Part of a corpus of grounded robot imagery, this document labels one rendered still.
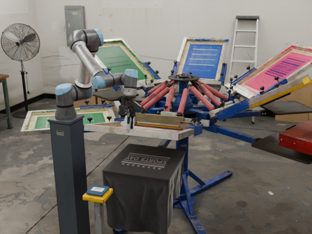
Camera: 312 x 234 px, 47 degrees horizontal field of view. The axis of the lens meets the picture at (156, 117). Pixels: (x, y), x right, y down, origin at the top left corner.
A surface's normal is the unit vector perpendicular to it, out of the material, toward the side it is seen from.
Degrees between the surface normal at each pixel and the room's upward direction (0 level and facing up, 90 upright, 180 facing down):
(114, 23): 90
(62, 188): 90
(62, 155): 90
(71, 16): 90
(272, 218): 0
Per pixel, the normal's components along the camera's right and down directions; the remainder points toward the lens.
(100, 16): -0.29, 0.29
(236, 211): 0.00, -0.95
